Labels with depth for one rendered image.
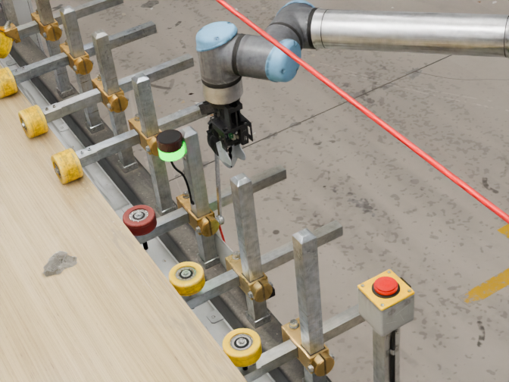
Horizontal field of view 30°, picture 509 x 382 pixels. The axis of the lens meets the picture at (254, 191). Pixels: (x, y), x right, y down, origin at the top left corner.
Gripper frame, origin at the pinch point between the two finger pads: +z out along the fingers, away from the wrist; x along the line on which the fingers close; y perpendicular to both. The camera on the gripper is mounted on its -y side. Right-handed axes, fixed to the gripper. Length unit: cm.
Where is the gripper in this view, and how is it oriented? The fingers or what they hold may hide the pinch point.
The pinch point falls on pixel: (229, 161)
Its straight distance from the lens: 227.1
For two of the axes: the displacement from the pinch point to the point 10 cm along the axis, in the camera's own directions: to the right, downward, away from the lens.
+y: 5.1, 5.1, -7.0
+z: 0.9, 7.7, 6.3
